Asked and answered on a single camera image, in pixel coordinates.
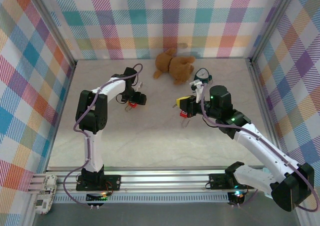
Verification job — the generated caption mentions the red safety padlock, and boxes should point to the red safety padlock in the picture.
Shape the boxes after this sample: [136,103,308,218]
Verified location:
[124,101,139,113]
[179,110,192,129]

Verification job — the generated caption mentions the brown teddy bear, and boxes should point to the brown teddy bear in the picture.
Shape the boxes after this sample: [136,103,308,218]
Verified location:
[152,47,196,86]

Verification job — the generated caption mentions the teal alarm clock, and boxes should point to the teal alarm clock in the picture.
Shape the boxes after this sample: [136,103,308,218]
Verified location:
[194,67,213,85]

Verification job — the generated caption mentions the newspaper print pouch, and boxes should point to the newspaper print pouch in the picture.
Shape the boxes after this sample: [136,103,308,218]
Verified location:
[34,175,59,216]

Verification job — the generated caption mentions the thin black camera cable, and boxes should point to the thin black camera cable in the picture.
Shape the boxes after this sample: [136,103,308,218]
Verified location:
[115,91,127,104]

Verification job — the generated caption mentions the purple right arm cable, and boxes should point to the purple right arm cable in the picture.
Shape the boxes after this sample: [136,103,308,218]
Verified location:
[199,83,316,213]

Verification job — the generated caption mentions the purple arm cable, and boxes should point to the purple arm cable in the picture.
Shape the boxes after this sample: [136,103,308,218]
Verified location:
[199,83,316,213]
[63,63,145,208]

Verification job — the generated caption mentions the aluminium side rail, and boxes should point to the aluminium side rail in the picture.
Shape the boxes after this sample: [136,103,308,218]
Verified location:
[246,58,287,172]
[43,60,77,174]

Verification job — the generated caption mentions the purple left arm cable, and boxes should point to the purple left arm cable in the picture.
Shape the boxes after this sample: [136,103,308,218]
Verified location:
[63,63,145,208]

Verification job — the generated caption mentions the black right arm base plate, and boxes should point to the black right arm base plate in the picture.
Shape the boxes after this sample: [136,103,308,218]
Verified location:
[209,173,251,190]

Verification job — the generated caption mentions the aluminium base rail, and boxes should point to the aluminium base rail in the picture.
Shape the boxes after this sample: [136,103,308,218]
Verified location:
[28,170,266,194]

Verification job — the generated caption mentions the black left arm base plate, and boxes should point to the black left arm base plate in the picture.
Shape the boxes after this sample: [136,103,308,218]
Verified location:
[76,175,122,191]

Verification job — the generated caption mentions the white slotted cable duct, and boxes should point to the white slotted cable duct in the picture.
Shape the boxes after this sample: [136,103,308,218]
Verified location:
[53,194,232,204]

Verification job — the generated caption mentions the aluminium frame post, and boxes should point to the aluminium frame post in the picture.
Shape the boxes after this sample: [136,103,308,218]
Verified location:
[23,0,77,69]
[247,0,301,64]

